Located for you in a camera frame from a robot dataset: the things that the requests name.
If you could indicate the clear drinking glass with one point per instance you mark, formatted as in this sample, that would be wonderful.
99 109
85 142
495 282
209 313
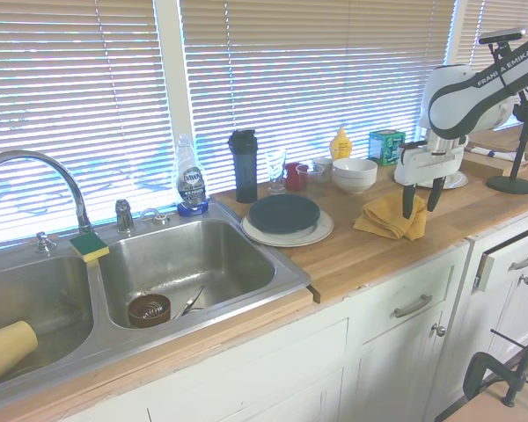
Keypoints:
276 169

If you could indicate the yellow green sponge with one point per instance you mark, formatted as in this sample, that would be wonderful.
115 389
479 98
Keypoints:
88 246

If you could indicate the white rolled napkin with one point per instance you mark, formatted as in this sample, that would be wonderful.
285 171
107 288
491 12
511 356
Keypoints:
481 151

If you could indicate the small white cup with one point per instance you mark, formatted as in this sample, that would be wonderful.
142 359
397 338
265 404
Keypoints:
323 165

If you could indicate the grey bar camera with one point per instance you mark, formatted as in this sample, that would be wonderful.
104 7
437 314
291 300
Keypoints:
501 35

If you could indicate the chrome soap dispenser knob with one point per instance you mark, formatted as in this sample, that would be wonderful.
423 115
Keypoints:
44 242

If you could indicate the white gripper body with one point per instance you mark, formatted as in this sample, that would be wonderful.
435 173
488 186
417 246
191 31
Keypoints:
427 167

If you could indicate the brown bowl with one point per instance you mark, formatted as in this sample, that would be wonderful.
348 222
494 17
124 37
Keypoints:
136 314

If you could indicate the wooden table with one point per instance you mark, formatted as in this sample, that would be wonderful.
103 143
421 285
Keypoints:
488 411

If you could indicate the black camera stand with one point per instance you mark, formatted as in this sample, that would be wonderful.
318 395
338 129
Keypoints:
510 184

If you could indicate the wooden tray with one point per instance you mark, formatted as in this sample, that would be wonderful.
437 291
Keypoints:
479 167

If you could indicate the black shaker bottle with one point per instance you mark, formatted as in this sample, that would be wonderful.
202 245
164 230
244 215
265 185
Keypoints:
245 171

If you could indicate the white ceramic bowl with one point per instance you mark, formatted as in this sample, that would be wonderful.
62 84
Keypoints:
354 169
354 188

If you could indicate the yellow mustard bottle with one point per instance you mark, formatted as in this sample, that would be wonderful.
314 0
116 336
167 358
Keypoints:
341 147

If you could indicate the dark C-clamp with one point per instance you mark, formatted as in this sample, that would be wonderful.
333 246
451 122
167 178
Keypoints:
473 373

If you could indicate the dark blue plate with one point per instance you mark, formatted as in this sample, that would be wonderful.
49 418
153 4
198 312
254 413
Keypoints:
283 213

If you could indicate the metal whisk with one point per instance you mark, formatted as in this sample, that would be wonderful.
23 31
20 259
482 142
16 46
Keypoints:
192 301

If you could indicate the yellow plastic cup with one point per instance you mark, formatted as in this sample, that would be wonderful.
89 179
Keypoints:
9 351

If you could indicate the white dinner plate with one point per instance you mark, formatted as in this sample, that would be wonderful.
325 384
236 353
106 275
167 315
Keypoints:
457 180
321 230

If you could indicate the chrome gooseneck faucet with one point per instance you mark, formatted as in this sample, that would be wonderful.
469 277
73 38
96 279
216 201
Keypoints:
77 193

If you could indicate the green cardboard box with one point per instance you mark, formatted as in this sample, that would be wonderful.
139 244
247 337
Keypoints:
385 147

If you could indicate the clear plastic cup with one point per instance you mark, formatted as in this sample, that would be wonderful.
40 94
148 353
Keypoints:
310 176

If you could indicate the clear Dawn dish soap bottle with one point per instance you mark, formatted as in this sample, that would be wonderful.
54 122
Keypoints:
192 184

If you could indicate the white window blind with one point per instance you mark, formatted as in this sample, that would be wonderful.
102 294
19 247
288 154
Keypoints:
70 110
471 35
312 79

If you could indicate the stainless steel double sink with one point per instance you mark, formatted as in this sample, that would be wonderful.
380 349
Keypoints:
180 246

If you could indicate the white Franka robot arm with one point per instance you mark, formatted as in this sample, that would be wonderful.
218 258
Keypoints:
449 96

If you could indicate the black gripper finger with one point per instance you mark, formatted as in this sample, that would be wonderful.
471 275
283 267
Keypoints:
434 195
408 202

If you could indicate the yellow cloth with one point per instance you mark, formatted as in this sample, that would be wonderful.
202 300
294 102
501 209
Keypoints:
385 217

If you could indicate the red mug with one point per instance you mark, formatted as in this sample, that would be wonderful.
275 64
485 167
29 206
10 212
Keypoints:
292 176

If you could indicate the white kitchen base cabinet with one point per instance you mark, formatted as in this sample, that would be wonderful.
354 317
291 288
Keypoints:
268 373

